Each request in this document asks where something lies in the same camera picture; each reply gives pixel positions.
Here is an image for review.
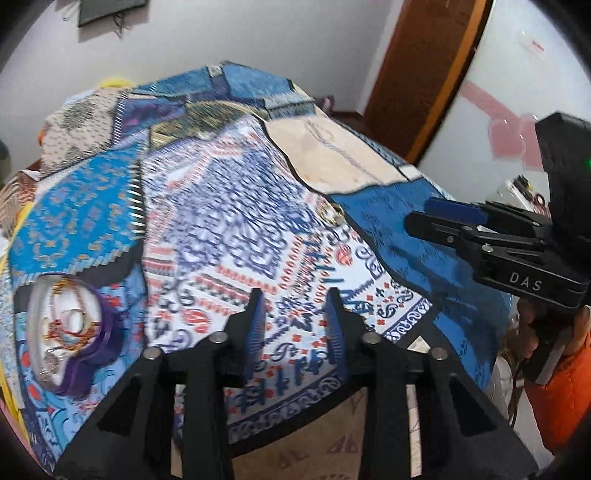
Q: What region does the brown wooden door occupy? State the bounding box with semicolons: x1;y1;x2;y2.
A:
362;0;495;167

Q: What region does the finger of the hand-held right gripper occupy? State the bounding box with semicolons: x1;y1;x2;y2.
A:
404;211;546;259
425;198;555;227

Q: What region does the pile of bead bracelets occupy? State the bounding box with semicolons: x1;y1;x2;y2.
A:
39;279;102;379

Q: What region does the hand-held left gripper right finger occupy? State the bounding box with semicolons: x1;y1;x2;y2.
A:
325;287;539;480

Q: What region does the white sliding wardrobe door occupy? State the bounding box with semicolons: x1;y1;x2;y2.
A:
416;0;591;208

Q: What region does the person's right hand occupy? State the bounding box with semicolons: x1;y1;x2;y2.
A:
516;298;535;361

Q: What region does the red and white sticker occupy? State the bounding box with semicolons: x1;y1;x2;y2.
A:
517;34;548;58

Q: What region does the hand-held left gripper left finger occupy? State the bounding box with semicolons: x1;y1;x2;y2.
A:
53;287;269;480

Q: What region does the blue patchwork blanket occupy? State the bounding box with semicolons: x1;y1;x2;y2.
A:
0;60;513;480

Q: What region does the pale bangle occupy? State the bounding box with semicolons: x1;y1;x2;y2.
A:
321;203;346;227

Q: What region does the purple heart-shaped box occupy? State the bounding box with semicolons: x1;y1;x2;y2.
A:
25;272;127;400

